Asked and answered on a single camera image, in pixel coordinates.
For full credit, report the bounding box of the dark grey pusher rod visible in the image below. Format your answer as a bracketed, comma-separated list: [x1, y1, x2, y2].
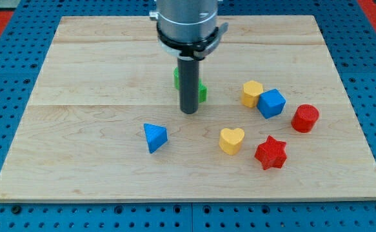
[177, 59, 199, 114]

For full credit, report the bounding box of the green star block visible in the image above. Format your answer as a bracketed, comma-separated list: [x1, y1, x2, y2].
[173, 67, 208, 103]

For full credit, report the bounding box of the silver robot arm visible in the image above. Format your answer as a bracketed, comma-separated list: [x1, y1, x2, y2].
[149, 0, 228, 114]

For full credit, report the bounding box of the red star block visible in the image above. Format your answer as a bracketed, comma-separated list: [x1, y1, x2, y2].
[254, 135, 287, 170]

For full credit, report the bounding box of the yellow hexagon block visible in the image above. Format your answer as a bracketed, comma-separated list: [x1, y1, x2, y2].
[241, 81, 264, 108]

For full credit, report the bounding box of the blue triangle block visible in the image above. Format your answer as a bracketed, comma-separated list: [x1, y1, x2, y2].
[143, 123, 168, 153]

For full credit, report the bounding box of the yellow heart block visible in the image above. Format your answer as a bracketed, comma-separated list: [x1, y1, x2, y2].
[219, 128, 245, 155]

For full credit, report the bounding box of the blue cube block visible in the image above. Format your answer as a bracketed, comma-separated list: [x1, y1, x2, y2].
[257, 89, 286, 119]

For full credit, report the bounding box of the wooden board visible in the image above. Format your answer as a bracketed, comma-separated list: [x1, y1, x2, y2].
[0, 15, 376, 203]

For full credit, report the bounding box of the red cylinder block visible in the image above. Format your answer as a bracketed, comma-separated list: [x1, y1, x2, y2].
[291, 104, 320, 133]

